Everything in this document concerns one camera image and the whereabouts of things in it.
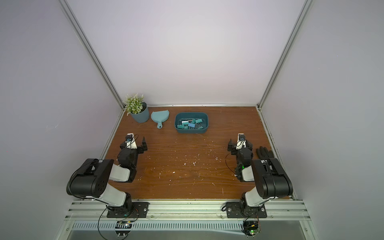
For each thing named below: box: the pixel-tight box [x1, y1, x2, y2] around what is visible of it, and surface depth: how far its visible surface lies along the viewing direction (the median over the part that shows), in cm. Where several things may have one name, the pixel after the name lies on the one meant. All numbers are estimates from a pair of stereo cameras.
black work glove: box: [256, 146, 274, 160], surface depth 93 cm
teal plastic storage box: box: [174, 112, 209, 134], surface depth 109 cm
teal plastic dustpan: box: [151, 109, 170, 129], surface depth 116 cm
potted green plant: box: [123, 93, 150, 124], surface depth 102 cm
